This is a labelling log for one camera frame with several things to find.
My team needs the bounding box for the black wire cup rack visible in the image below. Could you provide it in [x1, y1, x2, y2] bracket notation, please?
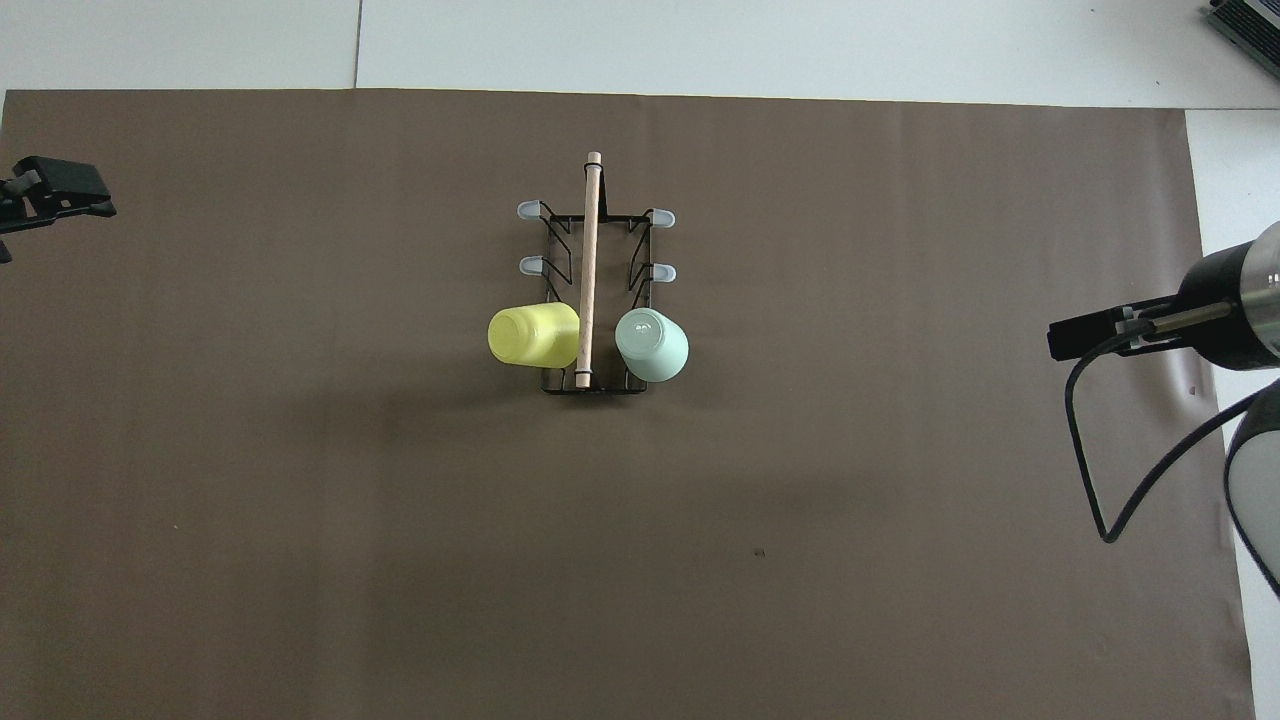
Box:
[515, 150, 678, 398]

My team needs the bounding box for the yellow cup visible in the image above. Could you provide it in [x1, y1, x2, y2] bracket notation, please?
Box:
[487, 301, 583, 370]

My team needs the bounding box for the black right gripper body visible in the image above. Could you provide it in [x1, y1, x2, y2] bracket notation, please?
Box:
[1175, 240, 1269, 373]

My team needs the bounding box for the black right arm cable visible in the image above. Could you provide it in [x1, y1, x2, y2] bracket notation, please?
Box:
[1064, 300, 1271, 546]

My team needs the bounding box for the brown paper mat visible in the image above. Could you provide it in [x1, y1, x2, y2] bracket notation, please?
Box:
[0, 88, 1257, 720]

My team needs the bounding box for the grey ribbed device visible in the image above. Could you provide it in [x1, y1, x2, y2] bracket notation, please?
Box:
[1205, 0, 1280, 79]

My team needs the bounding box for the pale green cup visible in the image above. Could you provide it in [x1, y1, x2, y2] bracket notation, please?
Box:
[613, 307, 691, 384]

